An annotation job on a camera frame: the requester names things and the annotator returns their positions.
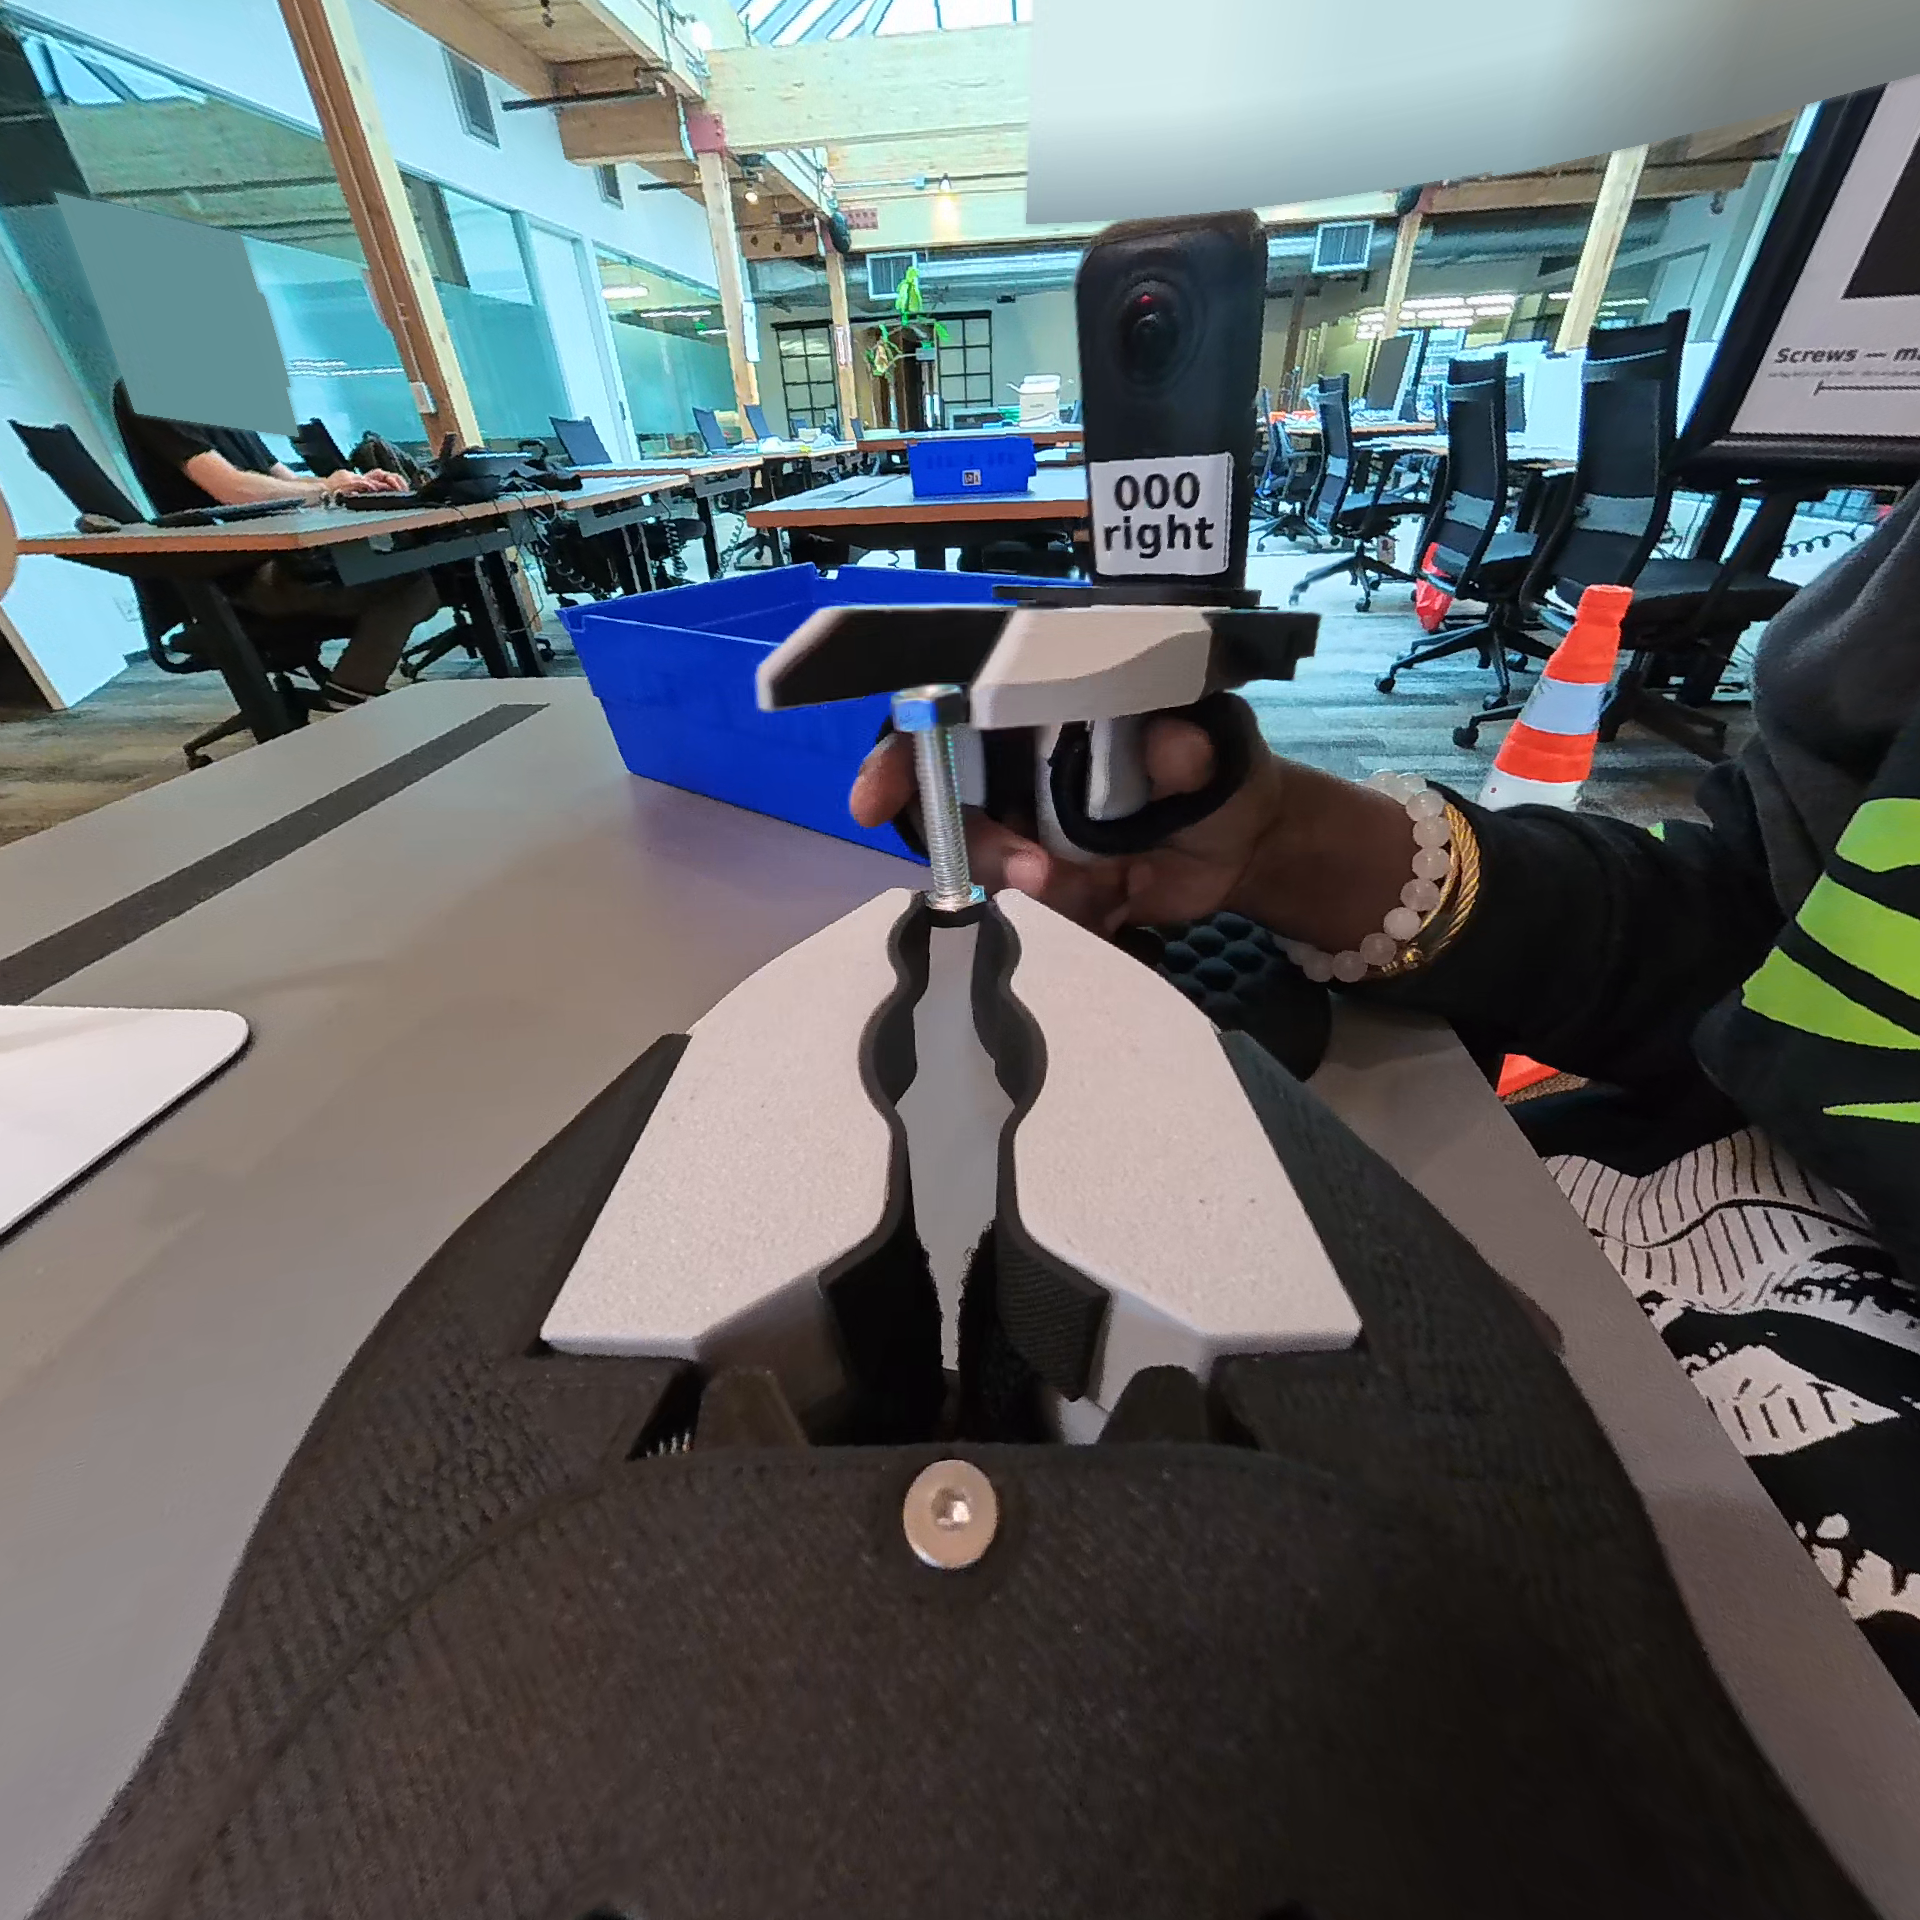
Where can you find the black hoodie with green print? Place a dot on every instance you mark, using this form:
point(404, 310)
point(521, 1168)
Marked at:
point(1846, 871)

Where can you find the black wrist rest pad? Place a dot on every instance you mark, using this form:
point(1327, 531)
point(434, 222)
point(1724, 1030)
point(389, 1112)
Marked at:
point(1244, 1007)

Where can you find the blue plastic bin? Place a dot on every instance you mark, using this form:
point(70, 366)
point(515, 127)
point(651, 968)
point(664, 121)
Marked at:
point(707, 683)
point(973, 469)

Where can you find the person's right hand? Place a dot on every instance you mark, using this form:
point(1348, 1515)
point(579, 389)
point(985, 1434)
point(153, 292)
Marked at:
point(1321, 866)

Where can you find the small steel hex nut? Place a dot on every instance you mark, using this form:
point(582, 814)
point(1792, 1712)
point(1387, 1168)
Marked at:
point(932, 709)

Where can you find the long office desk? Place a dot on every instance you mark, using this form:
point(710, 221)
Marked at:
point(302, 528)

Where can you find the black office chair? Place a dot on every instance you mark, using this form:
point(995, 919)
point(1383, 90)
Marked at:
point(1638, 482)

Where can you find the brown office desk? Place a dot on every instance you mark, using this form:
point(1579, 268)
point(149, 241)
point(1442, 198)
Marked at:
point(903, 505)

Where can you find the green potted plant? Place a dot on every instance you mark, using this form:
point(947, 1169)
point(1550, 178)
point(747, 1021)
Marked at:
point(912, 314)

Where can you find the person's right forearm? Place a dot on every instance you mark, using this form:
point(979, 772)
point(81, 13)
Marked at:
point(1591, 925)

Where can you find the orange traffic cone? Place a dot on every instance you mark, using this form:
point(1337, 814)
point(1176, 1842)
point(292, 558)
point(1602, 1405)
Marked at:
point(1562, 717)

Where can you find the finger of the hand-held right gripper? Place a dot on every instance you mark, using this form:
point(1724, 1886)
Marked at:
point(870, 662)
point(1141, 667)

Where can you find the sign board on white stand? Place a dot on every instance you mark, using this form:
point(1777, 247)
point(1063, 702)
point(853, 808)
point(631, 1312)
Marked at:
point(94, 1087)

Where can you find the black framed instruction sign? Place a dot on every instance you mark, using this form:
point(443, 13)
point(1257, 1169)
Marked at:
point(1846, 314)

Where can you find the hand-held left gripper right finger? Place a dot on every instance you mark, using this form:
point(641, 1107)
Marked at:
point(1188, 1188)

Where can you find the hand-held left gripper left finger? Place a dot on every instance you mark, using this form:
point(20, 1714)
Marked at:
point(721, 1188)

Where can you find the thin steel bolt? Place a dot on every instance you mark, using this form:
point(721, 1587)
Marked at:
point(943, 828)

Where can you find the black and white printed trousers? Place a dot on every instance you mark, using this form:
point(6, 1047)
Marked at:
point(1771, 1351)

